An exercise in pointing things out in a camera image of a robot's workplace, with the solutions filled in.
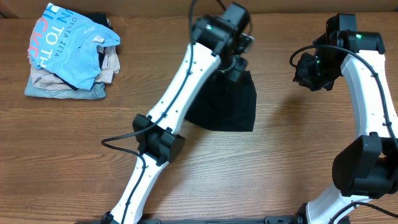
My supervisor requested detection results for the light blue printed t-shirt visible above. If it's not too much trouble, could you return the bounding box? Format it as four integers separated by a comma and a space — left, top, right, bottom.
27, 2, 121, 90

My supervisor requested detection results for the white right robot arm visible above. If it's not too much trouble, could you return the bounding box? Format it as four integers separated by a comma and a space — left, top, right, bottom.
292, 14, 397, 223

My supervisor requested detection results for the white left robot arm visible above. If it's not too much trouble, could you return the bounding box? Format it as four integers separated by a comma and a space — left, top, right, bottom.
100, 2, 254, 223

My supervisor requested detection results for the black folded garment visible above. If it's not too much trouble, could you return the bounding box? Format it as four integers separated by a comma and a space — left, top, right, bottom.
83, 12, 113, 30

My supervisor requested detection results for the black t-shirt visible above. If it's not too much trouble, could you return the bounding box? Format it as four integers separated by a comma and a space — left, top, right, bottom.
185, 71, 257, 132

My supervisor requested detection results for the grey-blue folded garment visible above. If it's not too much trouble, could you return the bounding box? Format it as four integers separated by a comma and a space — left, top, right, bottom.
24, 74, 106, 100

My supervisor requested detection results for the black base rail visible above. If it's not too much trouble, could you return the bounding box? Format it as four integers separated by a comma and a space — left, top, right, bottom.
138, 215, 295, 224

